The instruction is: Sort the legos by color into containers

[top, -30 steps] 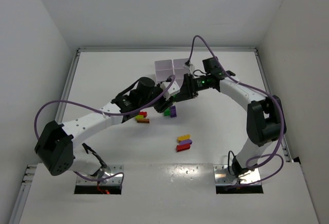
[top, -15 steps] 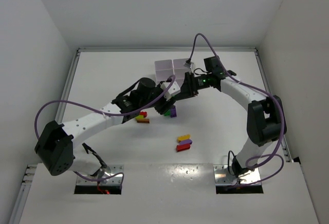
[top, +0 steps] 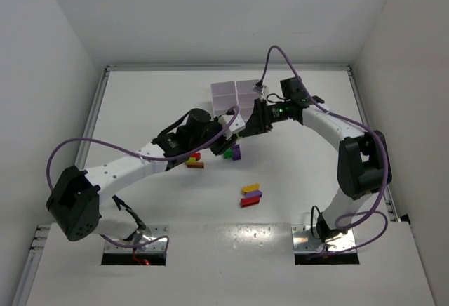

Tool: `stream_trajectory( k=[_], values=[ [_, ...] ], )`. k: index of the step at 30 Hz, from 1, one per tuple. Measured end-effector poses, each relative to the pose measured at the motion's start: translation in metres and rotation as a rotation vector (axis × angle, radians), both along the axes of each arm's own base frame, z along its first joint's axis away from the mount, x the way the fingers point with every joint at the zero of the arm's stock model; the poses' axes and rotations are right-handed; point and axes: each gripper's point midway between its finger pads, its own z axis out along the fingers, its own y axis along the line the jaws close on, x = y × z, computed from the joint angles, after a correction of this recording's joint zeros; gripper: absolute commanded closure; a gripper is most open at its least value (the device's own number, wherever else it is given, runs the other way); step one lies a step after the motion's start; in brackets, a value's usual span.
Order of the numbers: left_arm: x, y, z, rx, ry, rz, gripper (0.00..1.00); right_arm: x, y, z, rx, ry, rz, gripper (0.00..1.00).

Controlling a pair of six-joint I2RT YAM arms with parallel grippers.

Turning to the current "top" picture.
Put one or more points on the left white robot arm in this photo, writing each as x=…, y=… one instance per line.
x=77, y=196

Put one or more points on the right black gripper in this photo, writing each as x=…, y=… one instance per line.
x=258, y=118

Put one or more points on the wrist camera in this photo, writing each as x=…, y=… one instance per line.
x=260, y=88
x=234, y=124

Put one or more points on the white compartment tray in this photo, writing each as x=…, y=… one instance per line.
x=246, y=96
x=223, y=96

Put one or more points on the metal base plate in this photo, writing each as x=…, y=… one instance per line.
x=153, y=239
x=305, y=244

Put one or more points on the left white compartment tray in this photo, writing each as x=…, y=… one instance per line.
x=223, y=96

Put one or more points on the lavender curved lego brick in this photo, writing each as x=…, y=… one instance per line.
x=255, y=193

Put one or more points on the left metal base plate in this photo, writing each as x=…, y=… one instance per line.
x=153, y=239

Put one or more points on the right white compartment tray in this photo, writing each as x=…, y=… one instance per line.
x=246, y=96

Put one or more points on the purple lego plate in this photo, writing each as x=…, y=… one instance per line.
x=236, y=152

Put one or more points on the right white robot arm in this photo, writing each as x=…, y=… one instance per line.
x=362, y=159

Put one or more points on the yellow lego brick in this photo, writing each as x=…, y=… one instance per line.
x=250, y=188

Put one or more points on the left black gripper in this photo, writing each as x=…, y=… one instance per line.
x=220, y=143

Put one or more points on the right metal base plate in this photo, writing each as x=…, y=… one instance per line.
x=305, y=244

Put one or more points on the long red lego brick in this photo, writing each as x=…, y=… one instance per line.
x=246, y=202

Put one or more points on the brown lego plate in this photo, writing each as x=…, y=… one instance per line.
x=195, y=165

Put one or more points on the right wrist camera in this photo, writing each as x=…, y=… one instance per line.
x=260, y=88

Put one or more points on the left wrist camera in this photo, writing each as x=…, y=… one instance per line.
x=234, y=124

